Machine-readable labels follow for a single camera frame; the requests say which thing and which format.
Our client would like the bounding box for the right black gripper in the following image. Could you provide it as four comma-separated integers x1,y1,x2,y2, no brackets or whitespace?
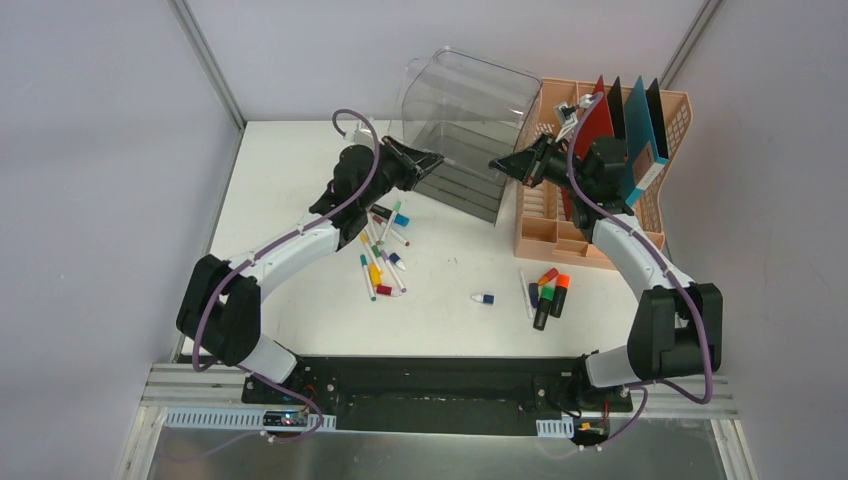
488,132,591,196

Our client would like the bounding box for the blue black marker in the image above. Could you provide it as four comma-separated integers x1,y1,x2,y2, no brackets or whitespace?
370,204,410,227

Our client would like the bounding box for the clear grey drawer box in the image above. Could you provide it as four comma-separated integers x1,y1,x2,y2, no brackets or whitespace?
388,47,542,223

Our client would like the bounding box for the red folder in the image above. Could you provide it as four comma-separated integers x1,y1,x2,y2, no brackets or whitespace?
559,74,617,223

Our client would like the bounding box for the teal notebook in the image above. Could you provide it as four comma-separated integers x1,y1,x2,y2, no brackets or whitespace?
620,76,669,207

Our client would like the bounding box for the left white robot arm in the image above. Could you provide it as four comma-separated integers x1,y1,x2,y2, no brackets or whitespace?
176,136,444,405

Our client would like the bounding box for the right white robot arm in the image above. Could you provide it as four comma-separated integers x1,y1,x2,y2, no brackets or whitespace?
488,134,723,410

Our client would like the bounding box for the green cap marker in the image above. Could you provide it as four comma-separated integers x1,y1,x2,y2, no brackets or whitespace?
379,200,402,244

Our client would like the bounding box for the peach file organizer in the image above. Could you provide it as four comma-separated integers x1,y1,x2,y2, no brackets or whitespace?
514,78,693,270

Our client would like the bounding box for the brown marker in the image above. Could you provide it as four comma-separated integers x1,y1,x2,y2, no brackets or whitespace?
372,215,411,247

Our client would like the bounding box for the purple marker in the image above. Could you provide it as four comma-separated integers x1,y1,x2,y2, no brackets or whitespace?
380,250,407,293

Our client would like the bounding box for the small red-orange marker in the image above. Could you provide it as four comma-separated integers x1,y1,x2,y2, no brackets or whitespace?
537,268,560,286

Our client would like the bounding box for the teal marker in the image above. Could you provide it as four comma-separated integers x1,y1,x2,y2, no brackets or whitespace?
360,254,376,302

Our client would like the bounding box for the white pen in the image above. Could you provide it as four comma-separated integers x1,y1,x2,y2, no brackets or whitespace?
518,268,535,321

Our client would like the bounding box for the orange highlighter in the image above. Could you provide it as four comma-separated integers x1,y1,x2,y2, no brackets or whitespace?
550,274,570,318

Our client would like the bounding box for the green highlighter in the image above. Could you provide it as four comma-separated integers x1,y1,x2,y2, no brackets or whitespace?
533,285,555,331

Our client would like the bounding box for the small blue cap bottle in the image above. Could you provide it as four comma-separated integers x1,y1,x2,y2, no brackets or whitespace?
471,294,495,305

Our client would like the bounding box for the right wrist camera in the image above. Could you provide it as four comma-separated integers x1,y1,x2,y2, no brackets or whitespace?
554,93,603,141

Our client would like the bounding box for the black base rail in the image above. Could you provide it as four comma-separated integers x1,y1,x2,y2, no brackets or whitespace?
240,356,633,436

